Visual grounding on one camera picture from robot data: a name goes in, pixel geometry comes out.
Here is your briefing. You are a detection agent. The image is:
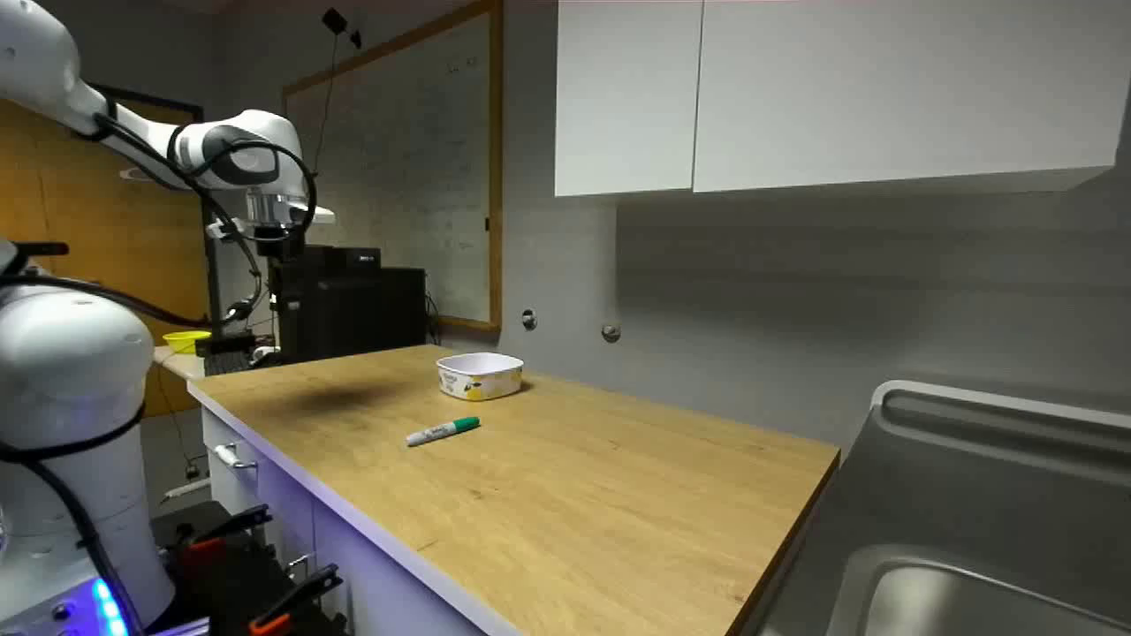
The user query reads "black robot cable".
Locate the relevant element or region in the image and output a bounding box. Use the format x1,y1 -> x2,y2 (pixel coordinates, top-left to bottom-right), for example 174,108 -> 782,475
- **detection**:
90,112 -> 321,337

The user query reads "white bowl with yellow print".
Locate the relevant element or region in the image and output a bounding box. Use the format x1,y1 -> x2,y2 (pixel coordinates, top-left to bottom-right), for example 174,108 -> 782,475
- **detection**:
436,347 -> 530,407

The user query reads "stainless steel sink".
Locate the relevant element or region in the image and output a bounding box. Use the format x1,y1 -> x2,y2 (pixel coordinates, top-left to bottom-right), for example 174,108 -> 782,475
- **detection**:
739,374 -> 1131,636

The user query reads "wood framed whiteboard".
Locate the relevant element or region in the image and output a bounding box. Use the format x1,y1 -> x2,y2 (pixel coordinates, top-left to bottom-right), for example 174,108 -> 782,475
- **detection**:
279,0 -> 510,344

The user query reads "small black equipment box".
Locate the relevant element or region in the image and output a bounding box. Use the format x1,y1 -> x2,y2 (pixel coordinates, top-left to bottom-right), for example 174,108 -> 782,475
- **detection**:
299,243 -> 385,283

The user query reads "white drawer base cabinet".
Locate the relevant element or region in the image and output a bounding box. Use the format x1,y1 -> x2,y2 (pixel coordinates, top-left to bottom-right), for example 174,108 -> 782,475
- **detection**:
196,404 -> 500,636

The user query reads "black orange bar clamp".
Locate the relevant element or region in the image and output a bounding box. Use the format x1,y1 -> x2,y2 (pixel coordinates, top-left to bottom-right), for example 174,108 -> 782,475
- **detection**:
174,503 -> 275,574
243,561 -> 351,636

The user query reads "white wall cabinet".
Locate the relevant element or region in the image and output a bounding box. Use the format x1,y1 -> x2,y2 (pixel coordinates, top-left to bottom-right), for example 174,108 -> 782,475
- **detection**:
689,0 -> 1131,198
550,0 -> 708,202

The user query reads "brown wooden door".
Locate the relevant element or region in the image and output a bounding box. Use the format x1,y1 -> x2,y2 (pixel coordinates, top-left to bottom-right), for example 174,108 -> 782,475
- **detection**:
0,95 -> 211,419

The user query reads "silver drawer handle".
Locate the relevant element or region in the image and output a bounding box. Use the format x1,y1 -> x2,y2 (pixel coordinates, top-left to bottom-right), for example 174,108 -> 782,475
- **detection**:
209,442 -> 258,476

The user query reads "small black overhead device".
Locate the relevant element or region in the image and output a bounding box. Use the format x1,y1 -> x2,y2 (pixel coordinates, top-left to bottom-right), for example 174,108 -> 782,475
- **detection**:
319,9 -> 363,53

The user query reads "yellow plastic object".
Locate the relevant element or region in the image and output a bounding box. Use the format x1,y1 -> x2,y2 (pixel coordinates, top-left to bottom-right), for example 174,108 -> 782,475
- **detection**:
158,328 -> 216,359

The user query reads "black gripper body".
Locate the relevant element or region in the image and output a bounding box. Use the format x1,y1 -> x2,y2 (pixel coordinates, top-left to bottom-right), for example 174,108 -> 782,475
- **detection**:
243,218 -> 304,341

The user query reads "green capped white marker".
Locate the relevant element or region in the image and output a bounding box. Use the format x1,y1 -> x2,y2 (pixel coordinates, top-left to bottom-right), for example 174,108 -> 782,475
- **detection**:
403,414 -> 483,452

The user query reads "large black equipment box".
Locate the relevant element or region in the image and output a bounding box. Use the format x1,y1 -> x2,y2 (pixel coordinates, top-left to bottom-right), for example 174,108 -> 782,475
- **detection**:
271,265 -> 432,366

